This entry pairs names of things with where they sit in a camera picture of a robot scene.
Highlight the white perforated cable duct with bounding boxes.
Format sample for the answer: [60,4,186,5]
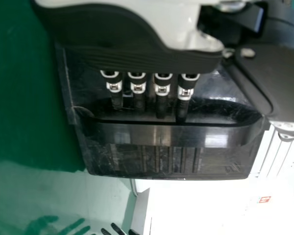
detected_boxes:
[261,122,294,179]

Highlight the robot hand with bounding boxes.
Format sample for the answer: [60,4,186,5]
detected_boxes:
[31,0,294,142]
[98,221,143,235]

